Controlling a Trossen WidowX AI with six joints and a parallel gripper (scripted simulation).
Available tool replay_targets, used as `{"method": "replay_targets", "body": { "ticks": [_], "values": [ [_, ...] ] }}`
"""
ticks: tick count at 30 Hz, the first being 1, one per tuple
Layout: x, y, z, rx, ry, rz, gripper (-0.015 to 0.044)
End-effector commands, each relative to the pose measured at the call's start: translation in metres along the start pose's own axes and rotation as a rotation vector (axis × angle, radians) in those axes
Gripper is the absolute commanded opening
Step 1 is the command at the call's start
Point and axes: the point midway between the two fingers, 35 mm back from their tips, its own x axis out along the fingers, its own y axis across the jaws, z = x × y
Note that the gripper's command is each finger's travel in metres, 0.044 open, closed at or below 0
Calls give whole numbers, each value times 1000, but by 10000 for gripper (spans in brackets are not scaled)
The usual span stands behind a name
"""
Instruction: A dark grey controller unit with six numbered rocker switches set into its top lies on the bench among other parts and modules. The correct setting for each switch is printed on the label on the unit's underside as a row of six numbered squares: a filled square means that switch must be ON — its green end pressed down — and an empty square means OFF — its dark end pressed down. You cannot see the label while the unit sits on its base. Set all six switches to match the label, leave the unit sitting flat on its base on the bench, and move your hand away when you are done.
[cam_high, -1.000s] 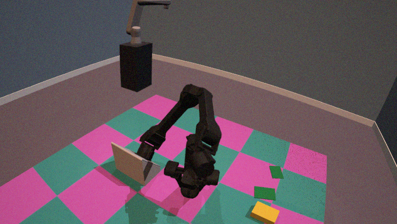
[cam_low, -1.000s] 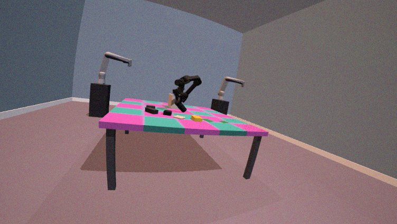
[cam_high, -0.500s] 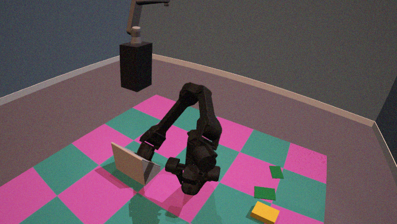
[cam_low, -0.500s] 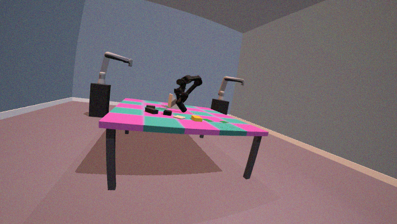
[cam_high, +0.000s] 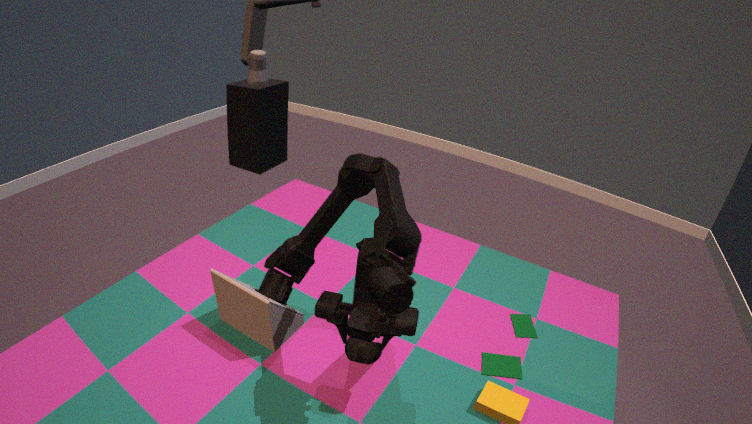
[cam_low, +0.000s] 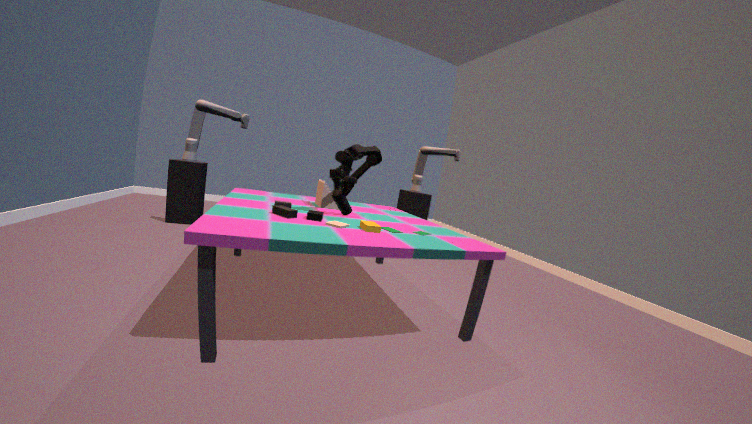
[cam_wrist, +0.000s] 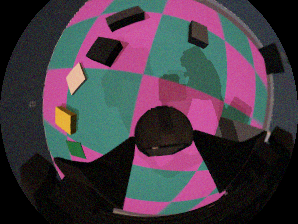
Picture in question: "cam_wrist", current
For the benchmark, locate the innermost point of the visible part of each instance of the dark green flat panel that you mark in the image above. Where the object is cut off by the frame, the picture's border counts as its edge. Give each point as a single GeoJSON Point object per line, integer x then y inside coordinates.
{"type": "Point", "coordinates": [75, 149]}

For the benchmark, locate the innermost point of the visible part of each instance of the orange rectangular block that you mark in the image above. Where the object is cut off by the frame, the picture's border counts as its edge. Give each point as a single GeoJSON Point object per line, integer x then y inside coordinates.
{"type": "Point", "coordinates": [66, 119]}

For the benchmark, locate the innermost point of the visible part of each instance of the beige flat block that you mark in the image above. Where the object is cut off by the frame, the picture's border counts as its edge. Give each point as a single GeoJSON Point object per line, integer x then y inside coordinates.
{"type": "Point", "coordinates": [76, 78]}

